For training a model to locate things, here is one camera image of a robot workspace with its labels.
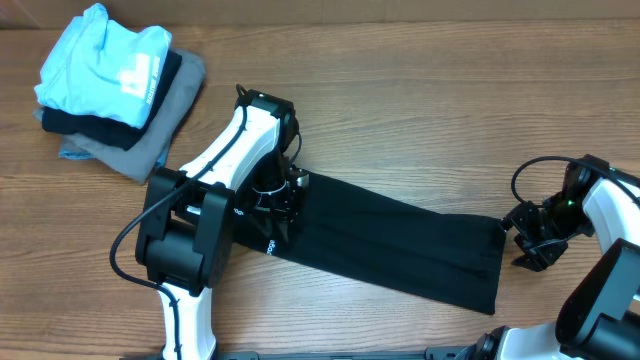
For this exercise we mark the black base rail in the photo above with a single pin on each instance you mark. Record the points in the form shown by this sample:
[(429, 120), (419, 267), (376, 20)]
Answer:
[(430, 353)]

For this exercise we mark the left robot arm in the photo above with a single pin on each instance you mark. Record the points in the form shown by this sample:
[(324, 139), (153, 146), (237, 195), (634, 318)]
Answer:
[(242, 181)]

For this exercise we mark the black folded shirt in stack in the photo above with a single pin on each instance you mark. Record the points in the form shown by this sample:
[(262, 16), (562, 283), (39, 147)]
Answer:
[(108, 131)]

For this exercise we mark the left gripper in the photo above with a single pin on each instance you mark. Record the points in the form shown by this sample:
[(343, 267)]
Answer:
[(284, 210)]

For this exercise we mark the light blue folded t-shirt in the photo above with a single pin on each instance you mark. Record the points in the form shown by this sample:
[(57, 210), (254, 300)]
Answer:
[(100, 68)]

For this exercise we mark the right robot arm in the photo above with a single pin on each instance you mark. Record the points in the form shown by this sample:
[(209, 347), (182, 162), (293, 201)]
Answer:
[(595, 322)]

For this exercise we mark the black t-shirt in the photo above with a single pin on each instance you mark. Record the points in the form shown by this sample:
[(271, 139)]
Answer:
[(353, 232)]

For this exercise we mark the grey folded shirt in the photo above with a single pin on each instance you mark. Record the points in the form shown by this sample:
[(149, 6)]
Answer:
[(176, 104)]

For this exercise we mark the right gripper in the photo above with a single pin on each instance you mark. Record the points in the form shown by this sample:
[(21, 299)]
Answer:
[(544, 256)]

